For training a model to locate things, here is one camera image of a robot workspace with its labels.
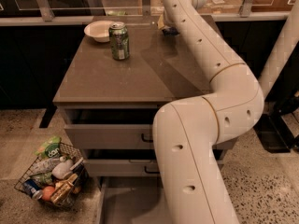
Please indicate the blue rxbar blueberry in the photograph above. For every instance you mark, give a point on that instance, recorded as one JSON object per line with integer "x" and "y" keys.
{"x": 170, "y": 31}

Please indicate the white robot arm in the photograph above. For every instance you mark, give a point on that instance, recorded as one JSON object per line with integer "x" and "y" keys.
{"x": 186, "y": 130}

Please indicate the black robot base tray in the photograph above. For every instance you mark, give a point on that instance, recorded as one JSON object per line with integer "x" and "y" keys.
{"x": 275, "y": 135}

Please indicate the grey drawer cabinet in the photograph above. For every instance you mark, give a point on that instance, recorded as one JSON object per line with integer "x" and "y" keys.
{"x": 159, "y": 70}

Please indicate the grey top drawer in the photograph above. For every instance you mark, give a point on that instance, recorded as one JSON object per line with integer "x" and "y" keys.
{"x": 112, "y": 128}

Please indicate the grey drawer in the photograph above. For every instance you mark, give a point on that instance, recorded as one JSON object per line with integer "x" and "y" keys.
{"x": 112, "y": 128}
{"x": 148, "y": 162}
{"x": 132, "y": 200}

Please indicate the grey middle drawer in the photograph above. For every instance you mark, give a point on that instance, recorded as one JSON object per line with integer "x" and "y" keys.
{"x": 148, "y": 162}

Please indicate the grey bottom drawer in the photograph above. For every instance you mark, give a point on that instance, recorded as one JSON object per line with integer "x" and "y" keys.
{"x": 132, "y": 200}

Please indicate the green soda can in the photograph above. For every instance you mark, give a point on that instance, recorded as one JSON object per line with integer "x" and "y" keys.
{"x": 119, "y": 40}

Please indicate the white bowl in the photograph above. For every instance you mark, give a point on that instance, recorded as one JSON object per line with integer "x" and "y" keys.
{"x": 98, "y": 30}

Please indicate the green chip bag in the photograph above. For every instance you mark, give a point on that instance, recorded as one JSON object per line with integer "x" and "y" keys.
{"x": 50, "y": 148}

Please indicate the white plastic bottle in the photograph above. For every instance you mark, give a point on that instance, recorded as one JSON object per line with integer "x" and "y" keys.
{"x": 62, "y": 169}

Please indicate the clear water bottle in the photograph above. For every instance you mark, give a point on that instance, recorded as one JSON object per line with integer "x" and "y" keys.
{"x": 46, "y": 165}

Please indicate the brown snack box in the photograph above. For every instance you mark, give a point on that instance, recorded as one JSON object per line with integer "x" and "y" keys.
{"x": 62, "y": 192}

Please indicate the blue soda can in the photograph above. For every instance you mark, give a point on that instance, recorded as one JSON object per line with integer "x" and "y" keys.
{"x": 32, "y": 189}

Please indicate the metal railing frame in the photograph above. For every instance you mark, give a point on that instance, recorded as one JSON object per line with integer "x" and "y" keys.
{"x": 83, "y": 10}

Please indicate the wire basket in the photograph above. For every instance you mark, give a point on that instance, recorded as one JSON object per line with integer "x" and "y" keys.
{"x": 47, "y": 179}

